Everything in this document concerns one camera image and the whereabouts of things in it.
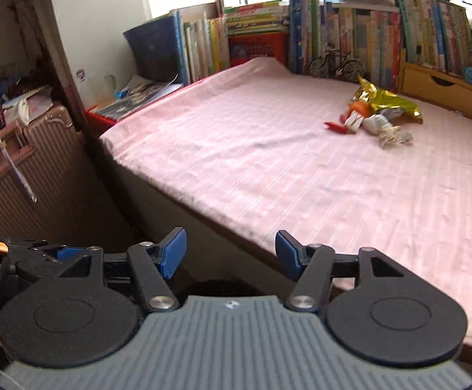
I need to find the small white red packet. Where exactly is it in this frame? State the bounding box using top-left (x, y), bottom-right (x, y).
top-left (341, 111), bottom-right (364, 133)

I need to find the pink striped bedsheet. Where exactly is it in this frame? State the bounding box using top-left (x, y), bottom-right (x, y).
top-left (99, 57), bottom-right (472, 350)

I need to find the row of upright books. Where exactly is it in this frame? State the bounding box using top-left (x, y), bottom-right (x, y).
top-left (181, 8), bottom-right (230, 84)
top-left (288, 0), bottom-right (403, 87)
top-left (394, 0), bottom-right (472, 88)

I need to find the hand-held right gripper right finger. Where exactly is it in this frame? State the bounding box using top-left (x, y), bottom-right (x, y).
top-left (275, 230), bottom-right (409, 313)

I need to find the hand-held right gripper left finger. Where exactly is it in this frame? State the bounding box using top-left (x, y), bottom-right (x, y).
top-left (57, 227), bottom-right (188, 313)

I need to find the grey bed base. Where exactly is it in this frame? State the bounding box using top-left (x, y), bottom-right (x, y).
top-left (110, 158), bottom-right (366, 297)

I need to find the white purple toothbrush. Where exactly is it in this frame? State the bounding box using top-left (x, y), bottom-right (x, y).
top-left (0, 127), bottom-right (38, 204)

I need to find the wooden drawer organizer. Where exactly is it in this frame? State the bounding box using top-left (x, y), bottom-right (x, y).
top-left (396, 62), bottom-right (472, 131)

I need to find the white wrapper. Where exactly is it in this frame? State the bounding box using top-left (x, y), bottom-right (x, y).
top-left (362, 114), bottom-right (391, 135)

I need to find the brown hanging bundle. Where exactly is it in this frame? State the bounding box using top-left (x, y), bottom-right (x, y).
top-left (0, 0), bottom-right (47, 72)

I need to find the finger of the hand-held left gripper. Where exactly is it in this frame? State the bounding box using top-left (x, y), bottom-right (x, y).
top-left (14, 247), bottom-right (79, 282)
top-left (6, 238), bottom-right (60, 254)

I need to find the pile of clothes and bags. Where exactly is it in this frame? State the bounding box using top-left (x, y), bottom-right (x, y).
top-left (0, 71), bottom-right (56, 139)

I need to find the black model bicycle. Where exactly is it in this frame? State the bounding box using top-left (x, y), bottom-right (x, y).
top-left (309, 42), bottom-right (365, 80)

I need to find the large dark blue folder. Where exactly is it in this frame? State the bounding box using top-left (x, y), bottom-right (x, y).
top-left (123, 11), bottom-right (190, 87)

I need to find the gold green foil bag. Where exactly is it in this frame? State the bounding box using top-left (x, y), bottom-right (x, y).
top-left (350, 76), bottom-right (423, 124)

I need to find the red plastic crate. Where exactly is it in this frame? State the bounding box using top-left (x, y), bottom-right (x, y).
top-left (228, 32), bottom-right (290, 68)

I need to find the rose gold suitcase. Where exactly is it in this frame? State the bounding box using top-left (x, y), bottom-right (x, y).
top-left (0, 103), bottom-right (139, 253)

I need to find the stack of flat books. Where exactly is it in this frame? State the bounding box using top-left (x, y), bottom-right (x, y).
top-left (223, 1), bottom-right (290, 36)

